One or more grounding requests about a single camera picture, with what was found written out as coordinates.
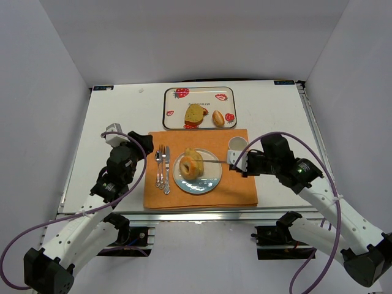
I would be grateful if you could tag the orange placemat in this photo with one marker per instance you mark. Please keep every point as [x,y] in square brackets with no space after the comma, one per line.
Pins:
[232,191]

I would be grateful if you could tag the silver knife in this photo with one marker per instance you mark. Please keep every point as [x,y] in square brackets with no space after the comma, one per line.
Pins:
[167,171]

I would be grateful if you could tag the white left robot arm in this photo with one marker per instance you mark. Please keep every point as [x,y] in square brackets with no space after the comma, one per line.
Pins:
[53,267]

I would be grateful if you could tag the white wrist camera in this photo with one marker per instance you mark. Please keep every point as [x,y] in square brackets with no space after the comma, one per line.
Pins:
[238,159]
[112,138]

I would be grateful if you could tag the brown bread slice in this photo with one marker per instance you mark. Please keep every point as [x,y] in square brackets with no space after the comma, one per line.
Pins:
[194,115]

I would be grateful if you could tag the small round bread bun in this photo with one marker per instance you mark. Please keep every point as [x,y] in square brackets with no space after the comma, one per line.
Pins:
[218,119]

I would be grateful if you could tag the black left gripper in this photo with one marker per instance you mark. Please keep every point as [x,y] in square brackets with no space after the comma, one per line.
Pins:
[142,142]

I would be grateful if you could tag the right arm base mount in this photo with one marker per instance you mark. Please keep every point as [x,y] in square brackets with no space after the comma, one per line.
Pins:
[271,246]

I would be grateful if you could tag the silver spoon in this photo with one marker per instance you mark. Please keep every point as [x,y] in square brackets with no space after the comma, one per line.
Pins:
[158,161]

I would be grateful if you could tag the strawberry print white tray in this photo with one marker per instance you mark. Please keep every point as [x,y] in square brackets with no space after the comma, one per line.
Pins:
[177,100]

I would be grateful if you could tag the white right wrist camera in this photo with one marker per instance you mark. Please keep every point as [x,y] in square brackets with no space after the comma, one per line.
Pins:
[238,159]

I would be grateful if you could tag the white and blue plate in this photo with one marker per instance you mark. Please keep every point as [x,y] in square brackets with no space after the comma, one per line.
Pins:
[203,184]

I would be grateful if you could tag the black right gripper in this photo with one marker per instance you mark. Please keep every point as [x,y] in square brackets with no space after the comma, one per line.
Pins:
[248,163]

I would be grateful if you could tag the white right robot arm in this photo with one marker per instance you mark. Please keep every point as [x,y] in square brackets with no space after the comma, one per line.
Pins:
[361,248]

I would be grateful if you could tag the silver fork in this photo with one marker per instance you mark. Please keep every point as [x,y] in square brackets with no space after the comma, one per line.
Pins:
[162,161]

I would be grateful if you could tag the blue table label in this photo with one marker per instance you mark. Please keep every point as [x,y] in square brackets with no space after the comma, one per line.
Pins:
[284,82]
[103,88]

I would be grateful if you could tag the left blue table label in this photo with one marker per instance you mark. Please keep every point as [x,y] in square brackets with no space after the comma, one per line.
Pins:
[103,88]

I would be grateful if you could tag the right blue table label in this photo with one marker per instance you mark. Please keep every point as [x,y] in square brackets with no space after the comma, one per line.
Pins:
[284,82]

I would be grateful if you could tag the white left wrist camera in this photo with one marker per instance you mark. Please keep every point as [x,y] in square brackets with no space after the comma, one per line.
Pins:
[112,138]

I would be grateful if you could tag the aluminium table frame rail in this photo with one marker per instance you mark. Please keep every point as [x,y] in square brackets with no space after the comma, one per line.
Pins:
[250,215]

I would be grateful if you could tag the bagel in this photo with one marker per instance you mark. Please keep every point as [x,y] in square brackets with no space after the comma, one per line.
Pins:
[189,168]

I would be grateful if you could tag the oblong golden bread roll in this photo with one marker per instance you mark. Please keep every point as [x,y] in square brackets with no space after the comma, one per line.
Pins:
[196,157]

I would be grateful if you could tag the yellow mug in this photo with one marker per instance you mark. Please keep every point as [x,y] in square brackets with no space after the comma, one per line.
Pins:
[237,143]

